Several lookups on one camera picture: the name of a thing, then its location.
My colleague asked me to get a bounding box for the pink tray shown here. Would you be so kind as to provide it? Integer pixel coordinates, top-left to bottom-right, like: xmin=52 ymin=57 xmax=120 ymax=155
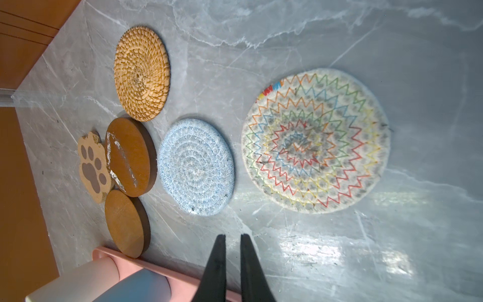
xmin=92 ymin=246 xmax=242 ymax=302

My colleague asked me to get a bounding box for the light blue rope coaster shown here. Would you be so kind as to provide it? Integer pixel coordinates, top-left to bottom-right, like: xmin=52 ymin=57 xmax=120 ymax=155
xmin=157 ymin=118 xmax=235 ymax=216

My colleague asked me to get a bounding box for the light blue mug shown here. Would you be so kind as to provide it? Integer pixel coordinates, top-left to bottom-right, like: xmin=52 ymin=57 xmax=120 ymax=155
xmin=94 ymin=269 xmax=172 ymax=301

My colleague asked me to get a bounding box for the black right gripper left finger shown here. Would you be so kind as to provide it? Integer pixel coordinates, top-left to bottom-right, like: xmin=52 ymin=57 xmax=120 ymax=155
xmin=192 ymin=235 xmax=226 ymax=302

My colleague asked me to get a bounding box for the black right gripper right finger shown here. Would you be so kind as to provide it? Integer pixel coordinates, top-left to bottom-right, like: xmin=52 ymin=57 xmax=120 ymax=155
xmin=240 ymin=234 xmax=275 ymax=302

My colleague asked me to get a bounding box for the aluminium frame post left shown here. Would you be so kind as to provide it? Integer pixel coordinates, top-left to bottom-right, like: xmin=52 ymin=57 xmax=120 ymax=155
xmin=0 ymin=89 xmax=16 ymax=108

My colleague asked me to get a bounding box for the woven rattan coaster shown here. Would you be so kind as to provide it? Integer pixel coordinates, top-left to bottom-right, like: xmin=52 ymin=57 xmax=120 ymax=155
xmin=114 ymin=26 xmax=171 ymax=122

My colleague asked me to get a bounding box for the cork paw print coaster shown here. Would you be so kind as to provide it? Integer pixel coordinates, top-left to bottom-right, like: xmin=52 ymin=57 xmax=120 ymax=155
xmin=77 ymin=131 xmax=114 ymax=204

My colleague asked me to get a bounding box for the matte brown wooden coaster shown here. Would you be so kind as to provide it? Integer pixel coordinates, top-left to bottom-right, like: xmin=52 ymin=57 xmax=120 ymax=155
xmin=104 ymin=190 xmax=151 ymax=259

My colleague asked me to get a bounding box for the glossy brown wooden coaster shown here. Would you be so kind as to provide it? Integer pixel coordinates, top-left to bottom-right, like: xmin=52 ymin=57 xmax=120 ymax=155
xmin=105 ymin=118 xmax=157 ymax=197

